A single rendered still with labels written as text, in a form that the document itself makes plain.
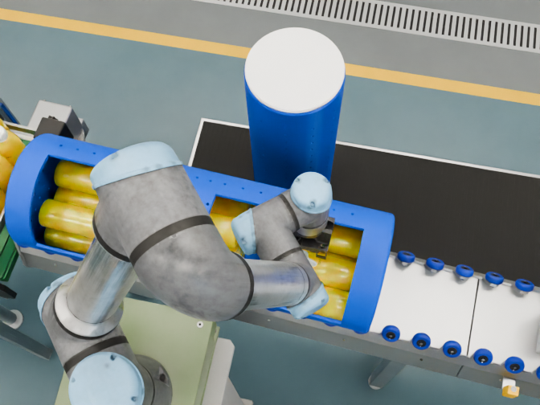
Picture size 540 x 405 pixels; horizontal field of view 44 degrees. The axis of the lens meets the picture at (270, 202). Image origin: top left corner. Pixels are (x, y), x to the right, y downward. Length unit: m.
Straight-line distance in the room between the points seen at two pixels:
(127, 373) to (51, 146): 0.69
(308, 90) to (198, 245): 1.10
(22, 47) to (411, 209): 1.95
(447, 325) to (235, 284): 0.99
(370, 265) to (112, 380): 0.60
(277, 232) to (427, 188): 1.60
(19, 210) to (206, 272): 0.88
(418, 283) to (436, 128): 1.37
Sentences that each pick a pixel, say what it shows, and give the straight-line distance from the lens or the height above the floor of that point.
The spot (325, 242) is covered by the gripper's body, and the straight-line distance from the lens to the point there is 1.39.
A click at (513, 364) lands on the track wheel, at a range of 1.74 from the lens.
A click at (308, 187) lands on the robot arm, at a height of 1.50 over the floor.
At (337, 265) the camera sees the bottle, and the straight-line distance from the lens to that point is 1.52.
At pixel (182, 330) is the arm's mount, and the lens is 1.38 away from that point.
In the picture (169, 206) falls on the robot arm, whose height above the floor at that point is 1.86.
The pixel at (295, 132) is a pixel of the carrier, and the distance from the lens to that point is 1.91.
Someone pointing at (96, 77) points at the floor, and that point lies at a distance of 3.23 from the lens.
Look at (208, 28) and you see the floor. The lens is 3.29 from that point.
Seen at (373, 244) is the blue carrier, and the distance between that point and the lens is 1.46.
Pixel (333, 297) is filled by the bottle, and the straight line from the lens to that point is 1.52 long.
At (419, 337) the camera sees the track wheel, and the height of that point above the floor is 0.98.
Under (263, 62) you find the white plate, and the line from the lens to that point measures 1.90.
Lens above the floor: 2.60
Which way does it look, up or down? 67 degrees down
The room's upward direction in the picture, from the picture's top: 3 degrees counter-clockwise
